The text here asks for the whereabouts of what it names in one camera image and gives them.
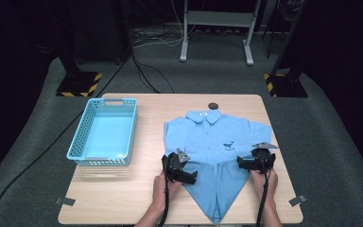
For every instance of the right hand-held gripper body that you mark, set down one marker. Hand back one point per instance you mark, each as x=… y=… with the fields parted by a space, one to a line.
x=263 y=159

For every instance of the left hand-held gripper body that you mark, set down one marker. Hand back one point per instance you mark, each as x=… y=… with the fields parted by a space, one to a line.
x=173 y=167

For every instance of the light blue shirt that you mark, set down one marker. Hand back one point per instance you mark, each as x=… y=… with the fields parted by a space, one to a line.
x=216 y=135

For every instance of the person's right hand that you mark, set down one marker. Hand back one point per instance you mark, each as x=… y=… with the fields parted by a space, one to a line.
x=266 y=186

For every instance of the person's left hand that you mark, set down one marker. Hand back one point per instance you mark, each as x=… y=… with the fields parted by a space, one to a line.
x=162 y=192

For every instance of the grey tape piece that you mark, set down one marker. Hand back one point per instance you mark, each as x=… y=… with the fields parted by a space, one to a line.
x=297 y=200
x=65 y=201

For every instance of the black round table grommet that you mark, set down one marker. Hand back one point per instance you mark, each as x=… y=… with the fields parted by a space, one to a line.
x=213 y=105

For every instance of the light blue plastic basket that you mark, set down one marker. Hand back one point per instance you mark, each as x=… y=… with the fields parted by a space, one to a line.
x=107 y=135

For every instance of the black stand with striped base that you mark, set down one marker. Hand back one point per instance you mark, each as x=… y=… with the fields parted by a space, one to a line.
x=288 y=86
x=77 y=85

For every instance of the thin black stand leg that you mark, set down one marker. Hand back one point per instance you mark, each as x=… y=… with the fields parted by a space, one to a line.
x=272 y=31

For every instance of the black equipment case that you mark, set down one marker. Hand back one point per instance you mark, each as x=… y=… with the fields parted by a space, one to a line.
x=97 y=31

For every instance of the white metal desk frame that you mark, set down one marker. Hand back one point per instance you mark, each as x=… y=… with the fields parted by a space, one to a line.
x=219 y=19

